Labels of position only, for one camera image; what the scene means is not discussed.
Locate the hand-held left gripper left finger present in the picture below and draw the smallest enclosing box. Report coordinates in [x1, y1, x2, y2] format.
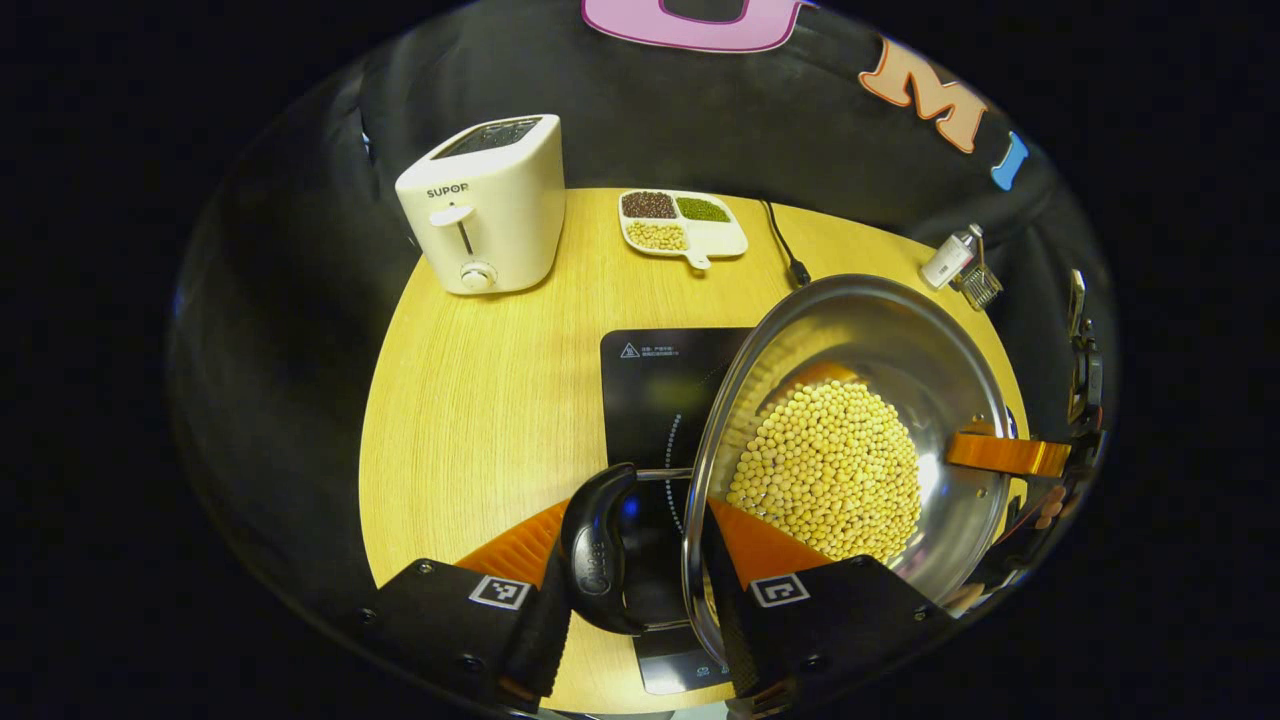
[360, 500, 576, 713]

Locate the white divided dish of beans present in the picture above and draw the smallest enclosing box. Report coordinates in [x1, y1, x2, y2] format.
[618, 189, 749, 271]

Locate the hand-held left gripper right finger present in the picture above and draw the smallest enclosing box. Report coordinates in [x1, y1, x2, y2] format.
[705, 498, 956, 713]

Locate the white toaster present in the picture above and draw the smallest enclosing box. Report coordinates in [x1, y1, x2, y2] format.
[395, 114, 567, 296]

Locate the steel pot with black handle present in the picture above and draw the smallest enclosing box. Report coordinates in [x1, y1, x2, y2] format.
[560, 274, 1019, 669]

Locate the black power cable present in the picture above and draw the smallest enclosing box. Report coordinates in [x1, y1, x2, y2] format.
[760, 200, 813, 289]

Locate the small wire basket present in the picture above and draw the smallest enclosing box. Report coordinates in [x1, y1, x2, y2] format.
[952, 262, 1004, 311]

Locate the black induction cooktop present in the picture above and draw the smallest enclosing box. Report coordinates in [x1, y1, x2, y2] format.
[600, 327, 756, 696]

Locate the pile of soybeans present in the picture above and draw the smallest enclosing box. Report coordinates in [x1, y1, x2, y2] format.
[727, 378, 922, 563]

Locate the clear plastic bottle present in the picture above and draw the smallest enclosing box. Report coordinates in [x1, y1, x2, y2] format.
[920, 224, 984, 291]

